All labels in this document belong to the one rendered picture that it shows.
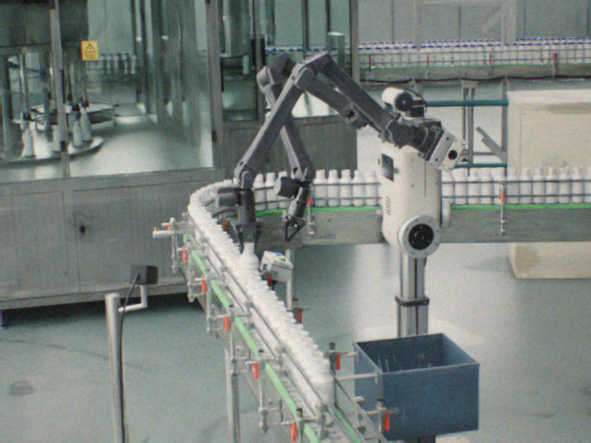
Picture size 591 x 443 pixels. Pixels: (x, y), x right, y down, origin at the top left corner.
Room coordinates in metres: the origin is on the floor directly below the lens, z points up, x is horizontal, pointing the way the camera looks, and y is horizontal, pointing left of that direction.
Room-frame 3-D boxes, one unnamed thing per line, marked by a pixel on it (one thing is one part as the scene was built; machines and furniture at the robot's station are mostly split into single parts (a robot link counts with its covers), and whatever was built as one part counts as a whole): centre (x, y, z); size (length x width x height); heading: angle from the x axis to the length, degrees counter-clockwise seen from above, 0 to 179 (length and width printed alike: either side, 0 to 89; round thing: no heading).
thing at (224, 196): (3.80, 0.20, 1.44); 0.12 x 0.09 x 0.12; 104
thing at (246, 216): (3.81, 0.16, 1.35); 0.10 x 0.07 x 0.07; 103
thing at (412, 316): (4.19, -0.42, 0.74); 0.11 x 0.11 x 0.40; 13
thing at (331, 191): (5.53, -0.19, 1.08); 0.06 x 0.06 x 0.17
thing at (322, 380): (2.88, -0.06, 1.08); 0.06 x 0.06 x 0.17
